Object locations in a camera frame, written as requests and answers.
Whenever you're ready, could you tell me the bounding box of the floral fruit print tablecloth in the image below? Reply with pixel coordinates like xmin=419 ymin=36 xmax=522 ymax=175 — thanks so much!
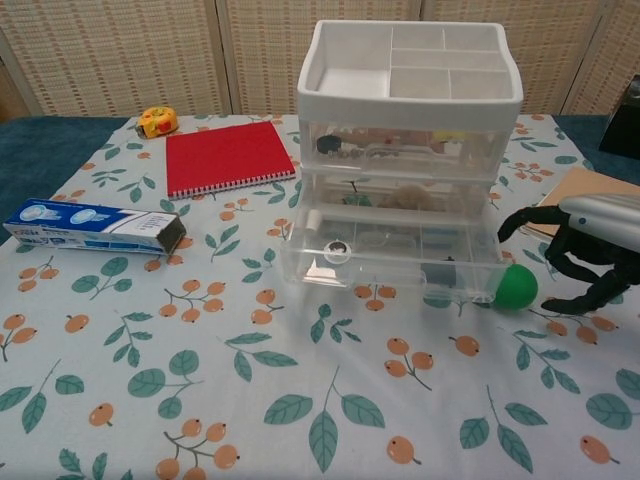
xmin=0 ymin=113 xmax=640 ymax=480

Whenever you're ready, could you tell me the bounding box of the brown kraft paper notebook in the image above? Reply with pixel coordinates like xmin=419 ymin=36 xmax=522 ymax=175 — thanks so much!
xmin=519 ymin=167 xmax=640 ymax=236

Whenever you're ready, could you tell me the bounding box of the clear plastic top drawer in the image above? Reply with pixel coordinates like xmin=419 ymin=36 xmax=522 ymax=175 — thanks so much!
xmin=301 ymin=120 xmax=512 ymax=167

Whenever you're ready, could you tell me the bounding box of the small dark blue block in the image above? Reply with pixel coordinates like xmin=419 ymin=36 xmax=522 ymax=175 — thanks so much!
xmin=420 ymin=257 xmax=457 ymax=286

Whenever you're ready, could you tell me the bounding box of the yellow tape measure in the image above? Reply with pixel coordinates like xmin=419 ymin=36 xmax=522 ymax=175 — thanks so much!
xmin=137 ymin=105 xmax=180 ymax=139

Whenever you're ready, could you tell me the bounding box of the black white ring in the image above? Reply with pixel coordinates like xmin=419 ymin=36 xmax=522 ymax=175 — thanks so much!
xmin=323 ymin=238 xmax=351 ymax=264

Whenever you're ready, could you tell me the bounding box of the white plastic drawer organizer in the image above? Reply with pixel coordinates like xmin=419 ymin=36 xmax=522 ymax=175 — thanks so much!
xmin=295 ymin=19 xmax=525 ymax=261

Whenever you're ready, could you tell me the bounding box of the black box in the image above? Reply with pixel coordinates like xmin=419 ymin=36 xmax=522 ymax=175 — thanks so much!
xmin=598 ymin=74 xmax=640 ymax=155

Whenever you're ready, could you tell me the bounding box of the red spiral notebook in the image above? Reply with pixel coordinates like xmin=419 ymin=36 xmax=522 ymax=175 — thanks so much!
xmin=165 ymin=121 xmax=298 ymax=202

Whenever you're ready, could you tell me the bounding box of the beige woven screen panel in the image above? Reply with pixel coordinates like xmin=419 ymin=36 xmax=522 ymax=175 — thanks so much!
xmin=422 ymin=0 xmax=614 ymax=116
xmin=564 ymin=0 xmax=640 ymax=116
xmin=0 ymin=0 xmax=234 ymax=119
xmin=217 ymin=0 xmax=431 ymax=117

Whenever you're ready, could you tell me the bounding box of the beige fuzzy item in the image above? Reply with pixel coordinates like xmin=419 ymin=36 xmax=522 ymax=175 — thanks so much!
xmin=382 ymin=185 xmax=436 ymax=211

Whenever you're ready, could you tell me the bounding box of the green ball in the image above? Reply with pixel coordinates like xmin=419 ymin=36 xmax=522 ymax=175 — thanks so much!
xmin=492 ymin=263 xmax=539 ymax=312

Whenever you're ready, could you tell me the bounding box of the clear plastic bottom drawer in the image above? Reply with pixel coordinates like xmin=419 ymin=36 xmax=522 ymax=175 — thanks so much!
xmin=304 ymin=212 xmax=499 ymax=254

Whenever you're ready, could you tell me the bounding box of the blue toothpaste box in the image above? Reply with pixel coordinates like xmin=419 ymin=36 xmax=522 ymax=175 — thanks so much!
xmin=2 ymin=198 xmax=188 ymax=260

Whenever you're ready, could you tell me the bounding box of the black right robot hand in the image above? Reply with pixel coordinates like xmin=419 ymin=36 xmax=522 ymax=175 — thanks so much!
xmin=496 ymin=193 xmax=640 ymax=316

